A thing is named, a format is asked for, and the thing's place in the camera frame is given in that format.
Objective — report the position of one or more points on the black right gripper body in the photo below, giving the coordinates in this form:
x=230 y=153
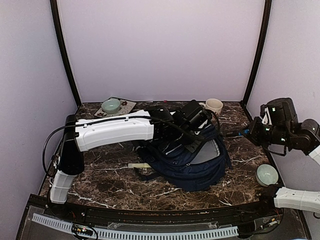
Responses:
x=263 y=136

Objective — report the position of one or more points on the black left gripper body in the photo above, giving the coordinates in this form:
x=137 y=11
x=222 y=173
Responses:
x=185 y=138

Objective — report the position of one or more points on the navy blue student backpack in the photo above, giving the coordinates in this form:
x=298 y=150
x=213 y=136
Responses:
x=191 y=168

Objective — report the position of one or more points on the yellow highlighter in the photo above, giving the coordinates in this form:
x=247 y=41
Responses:
x=138 y=165

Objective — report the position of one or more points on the blue cap black marker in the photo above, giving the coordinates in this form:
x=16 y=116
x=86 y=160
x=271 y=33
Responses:
x=233 y=133

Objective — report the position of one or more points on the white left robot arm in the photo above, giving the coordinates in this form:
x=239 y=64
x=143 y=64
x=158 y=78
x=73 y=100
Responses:
x=82 y=135

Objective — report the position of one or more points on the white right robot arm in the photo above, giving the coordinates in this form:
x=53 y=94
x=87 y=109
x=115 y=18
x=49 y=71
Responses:
x=301 y=141

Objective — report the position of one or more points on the cream floral mug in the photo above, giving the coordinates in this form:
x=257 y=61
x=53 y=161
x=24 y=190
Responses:
x=214 y=105

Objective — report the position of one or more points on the pale green bowl right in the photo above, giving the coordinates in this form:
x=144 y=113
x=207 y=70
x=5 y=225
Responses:
x=266 y=175

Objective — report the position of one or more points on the square floral plate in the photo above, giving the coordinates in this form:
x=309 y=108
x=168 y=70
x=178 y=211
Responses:
x=125 y=108

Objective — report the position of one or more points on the pale green bowl on plate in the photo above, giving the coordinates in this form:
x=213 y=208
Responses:
x=111 y=106

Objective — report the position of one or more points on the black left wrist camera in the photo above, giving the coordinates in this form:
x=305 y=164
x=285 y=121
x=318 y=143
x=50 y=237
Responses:
x=195 y=114

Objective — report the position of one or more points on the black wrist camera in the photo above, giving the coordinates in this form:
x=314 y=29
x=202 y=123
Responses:
x=195 y=114
x=278 y=112

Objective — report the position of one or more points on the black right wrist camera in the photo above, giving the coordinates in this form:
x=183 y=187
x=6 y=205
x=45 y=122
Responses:
x=278 y=112

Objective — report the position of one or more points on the black front rail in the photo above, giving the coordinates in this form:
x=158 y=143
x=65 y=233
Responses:
x=239 y=214

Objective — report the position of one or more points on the grey slotted cable duct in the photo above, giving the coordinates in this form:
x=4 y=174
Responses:
x=124 y=231

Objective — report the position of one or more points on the right black frame post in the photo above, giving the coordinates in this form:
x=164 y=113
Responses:
x=259 y=51

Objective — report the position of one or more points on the black frame post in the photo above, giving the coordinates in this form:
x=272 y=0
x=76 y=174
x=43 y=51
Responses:
x=63 y=51
x=259 y=51

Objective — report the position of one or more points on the left black frame post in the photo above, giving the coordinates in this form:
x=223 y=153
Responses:
x=63 y=51

